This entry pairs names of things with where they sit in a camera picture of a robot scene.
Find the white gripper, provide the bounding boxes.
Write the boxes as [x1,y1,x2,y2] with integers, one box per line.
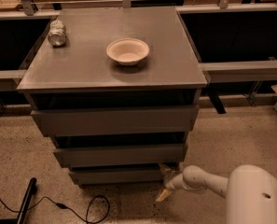
[156,163,185,203]

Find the grey bottom drawer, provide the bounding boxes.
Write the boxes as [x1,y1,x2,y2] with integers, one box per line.
[69,164,163,186]

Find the grey drawer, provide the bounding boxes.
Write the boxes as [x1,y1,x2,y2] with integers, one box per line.
[32,105,199,137]
[54,144,187,168]
[69,164,163,186]

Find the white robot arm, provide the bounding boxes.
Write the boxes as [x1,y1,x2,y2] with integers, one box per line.
[156,164,277,224]

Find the grey middle drawer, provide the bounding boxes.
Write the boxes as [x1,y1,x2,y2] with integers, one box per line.
[54,144,187,168]

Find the grey top drawer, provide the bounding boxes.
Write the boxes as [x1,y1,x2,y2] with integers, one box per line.
[32,105,199,137]

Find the grey drawer cabinet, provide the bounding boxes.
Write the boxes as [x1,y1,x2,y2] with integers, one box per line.
[17,7,208,189]

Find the black stand leg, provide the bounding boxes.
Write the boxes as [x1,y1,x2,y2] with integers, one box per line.
[0,177,37,224]

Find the white paper bowl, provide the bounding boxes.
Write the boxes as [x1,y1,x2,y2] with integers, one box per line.
[106,38,149,66]

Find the crushed silver can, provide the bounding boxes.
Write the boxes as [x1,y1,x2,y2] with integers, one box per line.
[48,20,66,47]

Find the black power cable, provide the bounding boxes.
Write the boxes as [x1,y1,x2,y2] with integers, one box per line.
[0,192,111,224]

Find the grey metal rail frame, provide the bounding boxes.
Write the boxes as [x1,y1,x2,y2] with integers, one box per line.
[0,0,277,91]

